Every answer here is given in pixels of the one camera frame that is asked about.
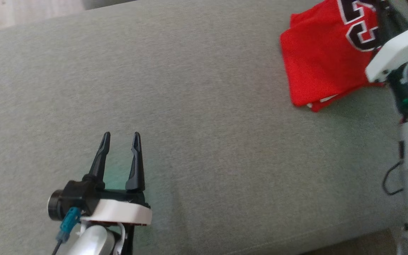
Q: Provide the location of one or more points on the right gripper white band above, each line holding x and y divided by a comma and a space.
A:
398, 51

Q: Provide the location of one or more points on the large grey sofa seat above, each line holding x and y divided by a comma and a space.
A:
207, 124

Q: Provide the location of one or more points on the red shorts white trim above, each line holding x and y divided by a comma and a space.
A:
326, 103

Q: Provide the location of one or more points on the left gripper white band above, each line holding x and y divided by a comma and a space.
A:
119, 210

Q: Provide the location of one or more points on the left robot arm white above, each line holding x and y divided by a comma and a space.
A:
94, 241

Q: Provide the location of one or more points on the red white basketball jersey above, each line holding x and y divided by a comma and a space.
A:
317, 53

